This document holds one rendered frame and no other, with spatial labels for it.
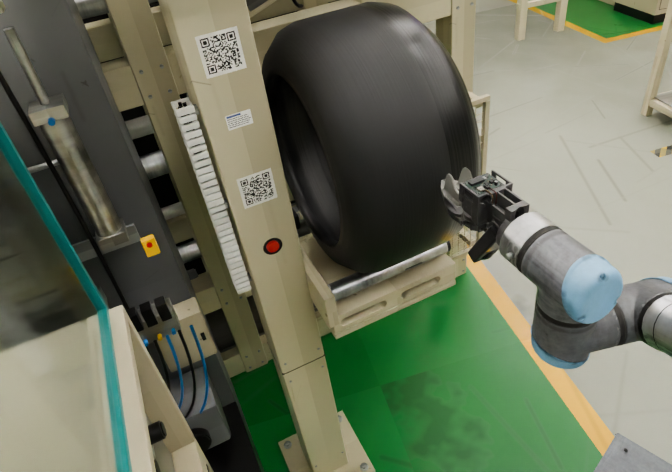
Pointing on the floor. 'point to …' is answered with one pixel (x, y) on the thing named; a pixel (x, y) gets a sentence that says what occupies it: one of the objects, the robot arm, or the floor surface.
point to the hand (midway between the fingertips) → (447, 186)
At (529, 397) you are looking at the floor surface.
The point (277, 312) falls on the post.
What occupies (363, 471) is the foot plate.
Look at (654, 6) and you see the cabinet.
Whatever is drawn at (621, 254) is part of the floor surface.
